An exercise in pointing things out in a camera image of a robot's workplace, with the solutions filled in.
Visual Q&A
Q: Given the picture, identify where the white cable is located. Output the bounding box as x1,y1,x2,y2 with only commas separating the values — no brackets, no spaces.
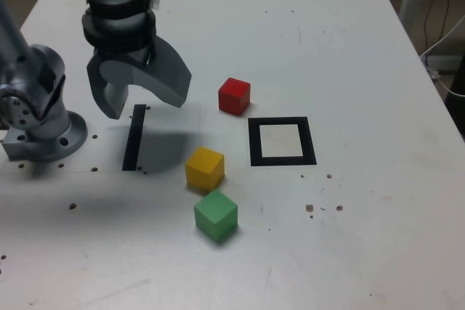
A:
419,15,465,60

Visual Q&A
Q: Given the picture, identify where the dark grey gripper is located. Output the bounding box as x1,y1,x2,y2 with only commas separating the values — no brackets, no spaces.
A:
86,35,193,121

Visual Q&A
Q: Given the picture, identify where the black tape square outline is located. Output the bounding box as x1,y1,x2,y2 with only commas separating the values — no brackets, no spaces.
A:
248,116,318,167

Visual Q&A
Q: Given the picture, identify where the green cube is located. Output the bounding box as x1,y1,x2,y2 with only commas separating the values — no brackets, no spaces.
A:
193,189,239,244

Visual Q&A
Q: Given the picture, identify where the black tape strip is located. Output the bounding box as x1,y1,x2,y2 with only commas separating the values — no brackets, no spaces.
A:
121,104,147,172

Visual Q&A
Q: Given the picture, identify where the yellow cube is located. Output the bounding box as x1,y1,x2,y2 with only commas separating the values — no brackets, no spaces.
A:
185,146,225,191

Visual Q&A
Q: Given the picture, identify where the red cube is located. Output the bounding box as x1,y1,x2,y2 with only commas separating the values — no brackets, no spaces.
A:
217,77,251,117

